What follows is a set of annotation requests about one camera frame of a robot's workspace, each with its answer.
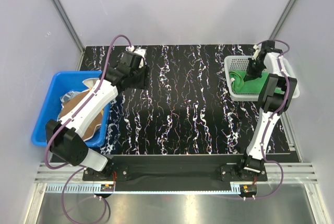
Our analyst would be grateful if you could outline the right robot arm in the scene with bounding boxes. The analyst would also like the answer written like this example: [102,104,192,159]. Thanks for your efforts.
[236,41,297,181]

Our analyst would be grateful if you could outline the blue plastic bin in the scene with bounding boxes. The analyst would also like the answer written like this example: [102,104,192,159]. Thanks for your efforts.
[31,70,111,148]

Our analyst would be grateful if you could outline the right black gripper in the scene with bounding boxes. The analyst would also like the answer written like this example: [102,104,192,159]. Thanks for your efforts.
[243,57,265,81]

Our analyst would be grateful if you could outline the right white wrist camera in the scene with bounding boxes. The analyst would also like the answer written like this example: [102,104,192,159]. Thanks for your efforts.
[252,44,261,61]

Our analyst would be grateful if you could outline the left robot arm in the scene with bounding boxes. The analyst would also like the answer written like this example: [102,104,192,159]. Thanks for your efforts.
[45,49,149,180]

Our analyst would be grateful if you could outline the green microfiber towel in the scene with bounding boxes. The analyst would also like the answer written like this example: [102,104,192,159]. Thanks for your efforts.
[227,70,269,95]

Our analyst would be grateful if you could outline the cream orange patterned towel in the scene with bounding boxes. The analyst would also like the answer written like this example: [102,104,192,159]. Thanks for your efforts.
[82,78,100,90]

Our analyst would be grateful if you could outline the aluminium frame rail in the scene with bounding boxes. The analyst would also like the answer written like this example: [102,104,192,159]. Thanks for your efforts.
[34,164,317,195]

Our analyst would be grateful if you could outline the blue white patterned towel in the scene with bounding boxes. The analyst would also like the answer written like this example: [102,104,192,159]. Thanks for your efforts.
[60,91,80,104]

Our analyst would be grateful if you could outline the white perforated plastic basket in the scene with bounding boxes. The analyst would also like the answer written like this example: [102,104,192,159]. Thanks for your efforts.
[224,53,300,107]

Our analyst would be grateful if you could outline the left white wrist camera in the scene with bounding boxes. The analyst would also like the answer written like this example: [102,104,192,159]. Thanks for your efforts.
[127,45,147,68]

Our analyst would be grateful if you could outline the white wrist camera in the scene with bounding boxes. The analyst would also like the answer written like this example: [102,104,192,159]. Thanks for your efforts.
[127,45,147,68]
[252,44,261,61]

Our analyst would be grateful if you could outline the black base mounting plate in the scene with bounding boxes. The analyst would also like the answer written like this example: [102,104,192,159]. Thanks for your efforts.
[82,155,268,193]

